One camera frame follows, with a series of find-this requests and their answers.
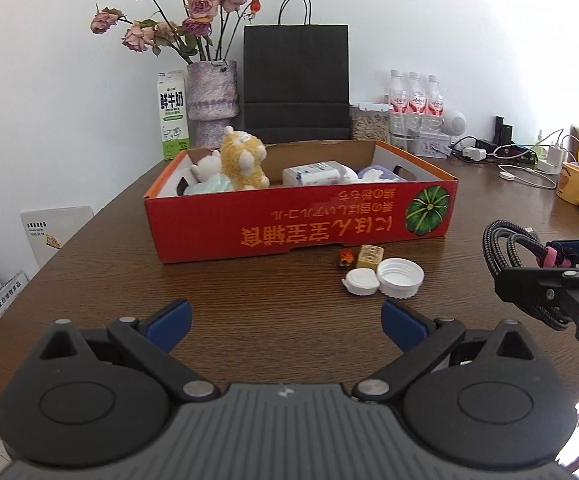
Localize red cardboard box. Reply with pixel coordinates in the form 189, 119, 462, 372
144, 140, 459, 265

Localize purple vase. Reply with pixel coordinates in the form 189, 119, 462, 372
186, 60, 240, 150

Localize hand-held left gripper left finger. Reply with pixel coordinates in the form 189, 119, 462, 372
30, 299, 220, 404

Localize white green milk carton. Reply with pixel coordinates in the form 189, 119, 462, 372
157, 70, 191, 161

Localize white sign board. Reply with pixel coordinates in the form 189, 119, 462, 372
20, 205, 95, 268

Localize yellow plush toy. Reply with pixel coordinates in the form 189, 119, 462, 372
220, 126, 270, 191

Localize yellow wooden block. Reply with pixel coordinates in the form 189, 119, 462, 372
355, 244, 385, 270

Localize purple cloth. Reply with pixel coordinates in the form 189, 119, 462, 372
357, 164, 410, 183

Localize white printed tin box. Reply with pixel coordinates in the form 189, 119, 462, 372
412, 131, 453, 161

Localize white printed pack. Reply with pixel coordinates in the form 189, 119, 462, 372
0, 270, 30, 318

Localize black paper bag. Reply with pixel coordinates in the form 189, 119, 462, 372
242, 0, 351, 143

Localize clear water bottle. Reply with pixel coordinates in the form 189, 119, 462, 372
405, 72, 427, 133
384, 70, 408, 148
423, 75, 444, 133

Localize black stand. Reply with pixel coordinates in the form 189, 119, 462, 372
494, 116, 514, 147

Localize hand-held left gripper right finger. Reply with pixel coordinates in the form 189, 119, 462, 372
352, 299, 550, 404

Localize dried pink roses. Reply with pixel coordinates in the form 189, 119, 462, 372
91, 0, 261, 66

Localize yellow mug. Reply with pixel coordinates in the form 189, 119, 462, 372
555, 161, 579, 208

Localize clear snack container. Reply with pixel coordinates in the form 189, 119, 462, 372
350, 102, 391, 142

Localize white round device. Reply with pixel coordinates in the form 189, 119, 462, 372
442, 110, 469, 136

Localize white threaded bottle cap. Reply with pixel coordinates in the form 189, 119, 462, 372
376, 257, 425, 301

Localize white cable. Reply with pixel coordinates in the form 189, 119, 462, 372
497, 162, 558, 191

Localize white charger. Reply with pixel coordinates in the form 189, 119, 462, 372
539, 142, 568, 175

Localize black braided cable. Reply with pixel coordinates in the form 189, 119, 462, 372
483, 220, 577, 331

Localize white plush toy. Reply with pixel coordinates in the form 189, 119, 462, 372
190, 149, 223, 183

